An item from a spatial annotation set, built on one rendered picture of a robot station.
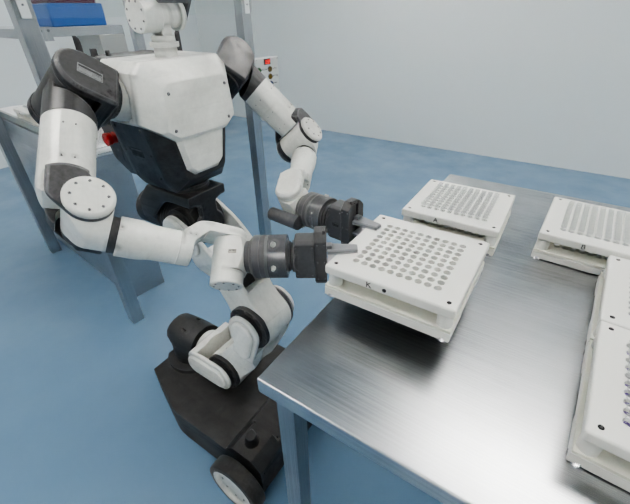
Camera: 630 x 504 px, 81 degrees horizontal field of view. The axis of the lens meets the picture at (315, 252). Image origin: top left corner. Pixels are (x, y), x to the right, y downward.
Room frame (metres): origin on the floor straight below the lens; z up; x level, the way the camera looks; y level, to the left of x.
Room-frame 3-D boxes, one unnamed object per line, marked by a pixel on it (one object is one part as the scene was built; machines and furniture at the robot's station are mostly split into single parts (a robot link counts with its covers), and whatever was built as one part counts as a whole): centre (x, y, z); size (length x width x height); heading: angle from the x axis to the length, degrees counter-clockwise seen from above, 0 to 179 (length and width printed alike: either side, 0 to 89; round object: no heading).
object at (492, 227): (0.93, -0.41, 0.91); 0.25 x 0.24 x 0.02; 147
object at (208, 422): (0.95, 0.32, 0.19); 0.64 x 0.52 x 0.33; 56
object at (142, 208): (1.01, 0.41, 0.89); 0.28 x 0.13 x 0.18; 56
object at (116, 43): (1.80, 0.88, 1.20); 0.22 x 0.11 x 0.20; 50
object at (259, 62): (2.23, 0.26, 1.03); 0.17 x 0.06 x 0.26; 140
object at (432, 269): (0.61, -0.19, 0.95); 0.25 x 0.24 x 0.02; 146
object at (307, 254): (0.62, 0.04, 0.95); 0.12 x 0.10 x 0.13; 88
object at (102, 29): (1.82, 1.12, 1.31); 0.62 x 0.38 x 0.04; 50
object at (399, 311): (0.61, -0.19, 0.91); 0.24 x 0.24 x 0.02; 56
